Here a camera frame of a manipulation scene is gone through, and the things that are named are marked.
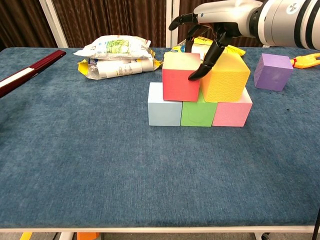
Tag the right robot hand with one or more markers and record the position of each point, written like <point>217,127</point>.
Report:
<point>225,13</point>

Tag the yellow cube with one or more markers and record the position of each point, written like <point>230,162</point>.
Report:
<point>225,82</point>

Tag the red cube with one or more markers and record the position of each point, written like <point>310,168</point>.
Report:
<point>177,86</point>

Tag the pink cube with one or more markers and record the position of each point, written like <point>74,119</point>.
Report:
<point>231,113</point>

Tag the light blue cube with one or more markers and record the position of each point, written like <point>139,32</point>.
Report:
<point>163,113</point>

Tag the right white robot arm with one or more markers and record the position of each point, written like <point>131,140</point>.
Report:
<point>285,22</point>

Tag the purple cube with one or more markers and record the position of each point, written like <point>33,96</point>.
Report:
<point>272,75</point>

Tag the green cube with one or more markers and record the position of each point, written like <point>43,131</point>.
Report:
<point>198,113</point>

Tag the yellow snack bag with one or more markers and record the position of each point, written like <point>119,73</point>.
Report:
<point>203,41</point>

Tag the orange rubber chicken toy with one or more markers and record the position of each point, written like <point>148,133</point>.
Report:
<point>305,61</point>

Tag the white green-print snack bag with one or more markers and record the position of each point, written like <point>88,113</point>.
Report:
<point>112,47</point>

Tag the yellow-edged crumpled clear bag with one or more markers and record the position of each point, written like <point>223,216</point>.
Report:
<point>120,68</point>

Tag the blue table cloth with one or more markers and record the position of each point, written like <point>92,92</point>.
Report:
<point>160,175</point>

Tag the maroon and white long box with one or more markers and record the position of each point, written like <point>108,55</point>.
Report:
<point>30,68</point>

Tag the white table leg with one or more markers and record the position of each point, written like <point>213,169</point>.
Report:
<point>257,236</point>
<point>66,236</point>

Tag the black table caster wheel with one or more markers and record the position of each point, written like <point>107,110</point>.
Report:
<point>265,235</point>

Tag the orange object under table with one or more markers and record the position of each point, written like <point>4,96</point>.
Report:
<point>87,236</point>

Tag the yellow floor tape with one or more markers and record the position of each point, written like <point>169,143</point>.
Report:
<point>26,236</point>

